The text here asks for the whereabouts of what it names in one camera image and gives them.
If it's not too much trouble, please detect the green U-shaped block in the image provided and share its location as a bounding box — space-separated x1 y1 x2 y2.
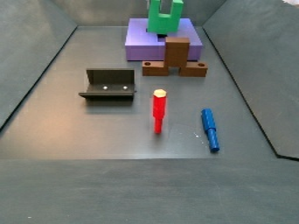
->
147 0 183 35

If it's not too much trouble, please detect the purple board with cross slot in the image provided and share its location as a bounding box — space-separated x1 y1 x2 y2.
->
126 18 203 61

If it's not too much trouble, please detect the black angle fixture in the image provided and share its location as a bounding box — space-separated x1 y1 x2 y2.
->
79 68 136 99

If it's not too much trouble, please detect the blue peg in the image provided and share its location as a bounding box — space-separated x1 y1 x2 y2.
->
200 108 220 153

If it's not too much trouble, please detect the brown bridge block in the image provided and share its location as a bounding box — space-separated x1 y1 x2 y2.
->
143 37 208 77

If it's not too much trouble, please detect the red peg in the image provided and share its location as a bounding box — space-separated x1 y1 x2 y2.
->
154 89 167 134

